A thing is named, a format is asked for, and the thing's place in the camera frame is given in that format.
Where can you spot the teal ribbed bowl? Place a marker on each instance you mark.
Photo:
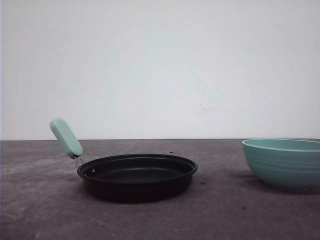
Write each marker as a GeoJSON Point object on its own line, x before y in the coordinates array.
{"type": "Point", "coordinates": [287, 164]}

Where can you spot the black pan with green handle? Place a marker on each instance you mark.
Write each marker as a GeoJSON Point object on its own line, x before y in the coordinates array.
{"type": "Point", "coordinates": [127, 178]}

